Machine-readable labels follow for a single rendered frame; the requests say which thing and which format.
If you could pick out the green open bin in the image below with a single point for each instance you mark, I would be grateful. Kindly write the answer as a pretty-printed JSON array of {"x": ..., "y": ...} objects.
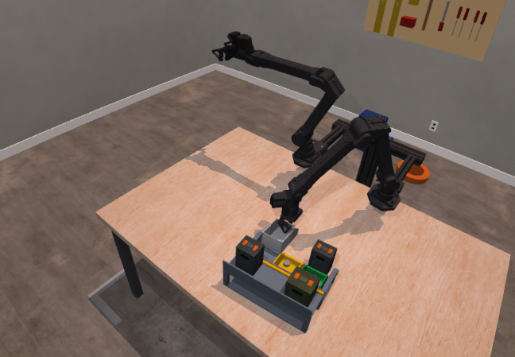
[{"x": 323, "y": 277}]

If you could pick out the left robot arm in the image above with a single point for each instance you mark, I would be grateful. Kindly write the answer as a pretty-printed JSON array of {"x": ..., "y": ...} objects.
[{"x": 359, "y": 132}]

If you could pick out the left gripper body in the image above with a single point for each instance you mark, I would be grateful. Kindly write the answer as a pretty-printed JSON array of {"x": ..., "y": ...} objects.
[{"x": 293, "y": 214}]

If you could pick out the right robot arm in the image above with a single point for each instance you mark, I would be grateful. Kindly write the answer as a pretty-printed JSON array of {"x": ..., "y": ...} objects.
[{"x": 326, "y": 80}]

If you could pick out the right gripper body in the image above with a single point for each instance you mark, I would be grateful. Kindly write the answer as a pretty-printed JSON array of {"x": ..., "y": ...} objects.
[{"x": 227, "y": 56}]

